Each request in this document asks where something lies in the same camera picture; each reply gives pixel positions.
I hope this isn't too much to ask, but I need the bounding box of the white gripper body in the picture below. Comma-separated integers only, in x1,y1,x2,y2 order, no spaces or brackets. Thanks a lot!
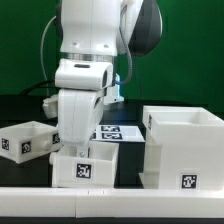
58,89,104,146

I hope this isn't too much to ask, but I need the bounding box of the white drawer box front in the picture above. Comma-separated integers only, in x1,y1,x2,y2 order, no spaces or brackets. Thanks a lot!
49,141,119,188

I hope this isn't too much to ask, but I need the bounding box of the white drawer box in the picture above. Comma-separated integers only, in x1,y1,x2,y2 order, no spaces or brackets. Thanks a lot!
0,121,62,164
49,141,119,188

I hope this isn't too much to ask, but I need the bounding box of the white drawer cabinet frame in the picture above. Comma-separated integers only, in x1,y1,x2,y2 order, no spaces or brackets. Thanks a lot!
140,106,224,190

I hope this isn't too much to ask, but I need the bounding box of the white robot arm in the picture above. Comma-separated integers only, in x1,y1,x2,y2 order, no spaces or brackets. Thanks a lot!
55,0,162,157

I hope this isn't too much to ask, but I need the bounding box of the white marker base plate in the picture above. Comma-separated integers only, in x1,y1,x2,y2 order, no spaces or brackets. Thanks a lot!
92,125,144,142

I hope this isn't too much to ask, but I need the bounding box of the white front fence rail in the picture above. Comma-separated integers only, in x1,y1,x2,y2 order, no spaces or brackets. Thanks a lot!
0,187,224,218

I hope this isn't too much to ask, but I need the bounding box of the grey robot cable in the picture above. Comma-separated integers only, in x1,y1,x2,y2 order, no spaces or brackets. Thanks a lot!
39,14,58,97

